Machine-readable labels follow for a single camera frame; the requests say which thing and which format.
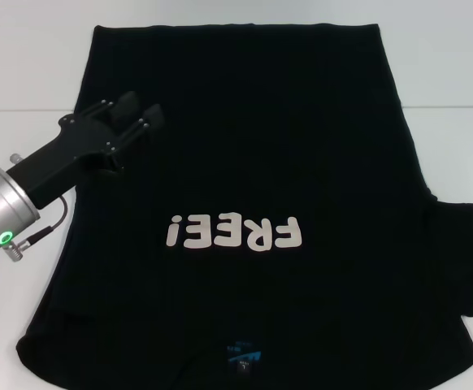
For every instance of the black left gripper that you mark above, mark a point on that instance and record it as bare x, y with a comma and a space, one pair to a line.
74, 140

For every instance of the black T-shirt with FREE print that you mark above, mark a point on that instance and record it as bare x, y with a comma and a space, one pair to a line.
261, 162

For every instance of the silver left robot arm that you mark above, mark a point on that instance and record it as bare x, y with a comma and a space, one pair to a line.
1, 203

